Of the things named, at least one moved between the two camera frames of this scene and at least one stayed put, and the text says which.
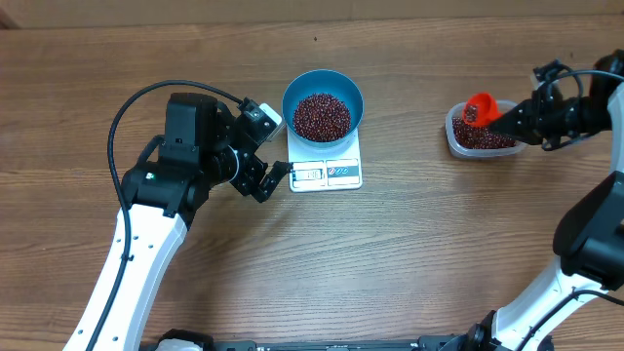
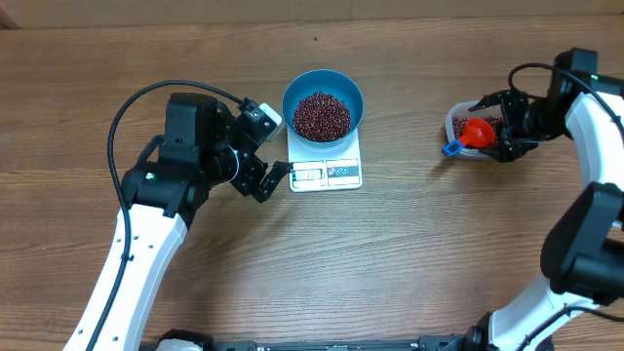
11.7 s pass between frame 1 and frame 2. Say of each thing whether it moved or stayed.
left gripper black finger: stayed
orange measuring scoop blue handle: moved
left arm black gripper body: stayed
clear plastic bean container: stayed
